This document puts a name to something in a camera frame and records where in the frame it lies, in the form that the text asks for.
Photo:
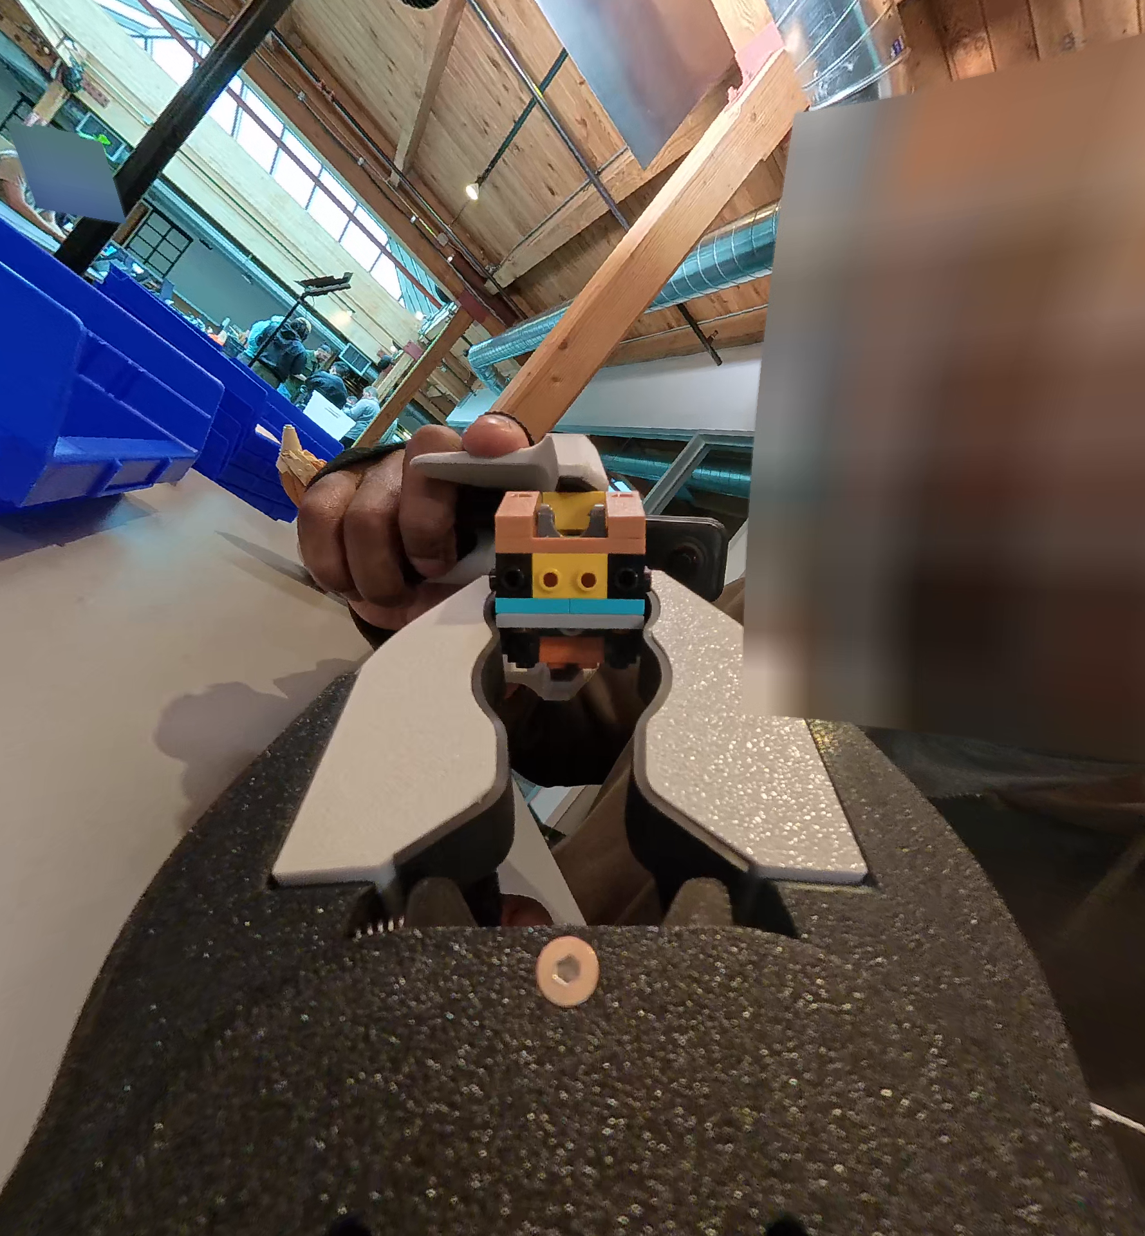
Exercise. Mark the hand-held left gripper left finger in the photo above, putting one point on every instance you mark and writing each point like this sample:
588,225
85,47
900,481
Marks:
408,754

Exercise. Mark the grey desk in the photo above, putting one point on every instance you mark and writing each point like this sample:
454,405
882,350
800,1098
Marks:
99,676

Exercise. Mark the brown teal toy brick model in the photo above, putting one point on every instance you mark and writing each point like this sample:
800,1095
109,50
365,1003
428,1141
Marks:
573,579

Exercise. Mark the black stand pole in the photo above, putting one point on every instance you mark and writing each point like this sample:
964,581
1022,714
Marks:
177,116

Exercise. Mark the silver air duct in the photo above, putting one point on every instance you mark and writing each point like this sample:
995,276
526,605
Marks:
708,260

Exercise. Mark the person's right hand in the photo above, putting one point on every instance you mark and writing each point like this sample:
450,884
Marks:
370,531

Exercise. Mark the blue storage bin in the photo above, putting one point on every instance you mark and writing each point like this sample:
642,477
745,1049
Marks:
245,425
51,387

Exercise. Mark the black music stand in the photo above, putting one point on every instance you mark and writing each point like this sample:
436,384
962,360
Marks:
326,283

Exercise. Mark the wooden post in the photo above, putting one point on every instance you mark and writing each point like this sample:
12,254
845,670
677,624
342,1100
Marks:
650,242

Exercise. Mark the tan toy figure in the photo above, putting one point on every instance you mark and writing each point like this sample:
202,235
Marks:
295,463

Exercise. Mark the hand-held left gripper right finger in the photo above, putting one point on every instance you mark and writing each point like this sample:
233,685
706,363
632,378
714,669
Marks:
727,792

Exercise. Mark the person's brown jacket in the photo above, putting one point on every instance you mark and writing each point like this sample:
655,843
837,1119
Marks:
1016,821

